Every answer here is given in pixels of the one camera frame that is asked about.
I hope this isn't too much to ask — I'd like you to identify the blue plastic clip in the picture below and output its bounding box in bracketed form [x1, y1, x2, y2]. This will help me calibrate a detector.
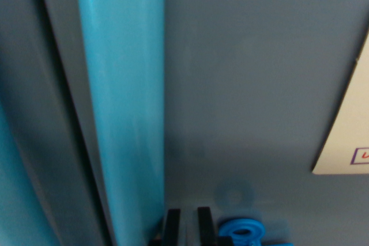
[217, 218, 292, 246]

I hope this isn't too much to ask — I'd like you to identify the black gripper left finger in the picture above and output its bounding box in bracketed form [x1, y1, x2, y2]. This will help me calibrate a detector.
[160, 208, 181, 246]

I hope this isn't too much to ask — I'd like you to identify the grey fridge door with display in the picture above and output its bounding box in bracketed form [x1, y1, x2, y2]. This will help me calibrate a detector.
[0, 0, 113, 246]

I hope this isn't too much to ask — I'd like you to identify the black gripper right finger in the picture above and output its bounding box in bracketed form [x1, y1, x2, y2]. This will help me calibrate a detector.
[197, 206, 216, 246]

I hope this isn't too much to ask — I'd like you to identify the grey toy refrigerator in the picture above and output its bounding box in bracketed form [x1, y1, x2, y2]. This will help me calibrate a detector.
[36, 0, 369, 246]

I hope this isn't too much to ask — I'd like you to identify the cream paper note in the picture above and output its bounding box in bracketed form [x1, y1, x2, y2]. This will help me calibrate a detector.
[311, 12, 369, 175]

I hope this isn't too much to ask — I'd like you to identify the teal handle of plain door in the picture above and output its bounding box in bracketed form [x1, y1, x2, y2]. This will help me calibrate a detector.
[74, 0, 165, 246]

